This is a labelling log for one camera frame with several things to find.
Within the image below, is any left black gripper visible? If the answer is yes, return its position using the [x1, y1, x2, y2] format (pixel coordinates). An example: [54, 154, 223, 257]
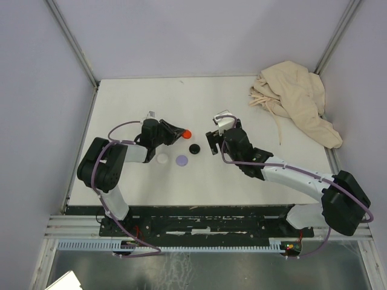
[152, 118, 185, 147]

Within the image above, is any red earbud case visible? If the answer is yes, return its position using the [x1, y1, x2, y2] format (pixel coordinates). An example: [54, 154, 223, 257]
[182, 130, 192, 140]

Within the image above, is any black earbud case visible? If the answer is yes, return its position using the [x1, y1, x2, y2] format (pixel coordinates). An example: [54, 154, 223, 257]
[189, 144, 201, 155]

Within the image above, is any white earbud case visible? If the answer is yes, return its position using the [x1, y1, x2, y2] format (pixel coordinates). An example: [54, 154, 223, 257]
[157, 153, 169, 164]

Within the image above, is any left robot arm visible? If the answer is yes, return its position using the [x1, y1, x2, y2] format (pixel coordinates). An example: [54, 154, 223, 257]
[77, 118, 187, 236]

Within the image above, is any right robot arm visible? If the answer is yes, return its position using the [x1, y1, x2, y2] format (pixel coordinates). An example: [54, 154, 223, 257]
[206, 113, 373, 236]

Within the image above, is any purple earbud case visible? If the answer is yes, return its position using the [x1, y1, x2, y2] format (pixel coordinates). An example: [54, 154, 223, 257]
[175, 155, 189, 167]

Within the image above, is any beige cloth bag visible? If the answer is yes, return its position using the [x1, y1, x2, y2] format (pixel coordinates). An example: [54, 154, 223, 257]
[249, 60, 343, 149]

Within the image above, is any white paper corner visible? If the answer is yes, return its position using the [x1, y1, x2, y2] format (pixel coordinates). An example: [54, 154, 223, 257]
[45, 271, 82, 290]

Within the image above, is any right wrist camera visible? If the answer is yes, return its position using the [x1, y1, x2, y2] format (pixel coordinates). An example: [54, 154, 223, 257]
[213, 110, 237, 135]

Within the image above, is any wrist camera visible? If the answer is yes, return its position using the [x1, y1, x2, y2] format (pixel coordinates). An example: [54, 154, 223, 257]
[143, 111, 155, 120]
[213, 110, 237, 135]

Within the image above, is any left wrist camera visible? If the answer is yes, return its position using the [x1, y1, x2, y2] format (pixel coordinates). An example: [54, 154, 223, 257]
[143, 111, 155, 120]

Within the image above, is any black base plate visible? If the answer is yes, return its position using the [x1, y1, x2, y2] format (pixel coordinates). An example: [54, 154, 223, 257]
[101, 205, 314, 248]

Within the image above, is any aluminium frame rail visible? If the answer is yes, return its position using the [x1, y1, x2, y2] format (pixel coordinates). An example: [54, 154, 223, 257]
[45, 215, 373, 241]

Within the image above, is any white cable duct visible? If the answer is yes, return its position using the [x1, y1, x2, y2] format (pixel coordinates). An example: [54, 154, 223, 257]
[56, 237, 288, 252]

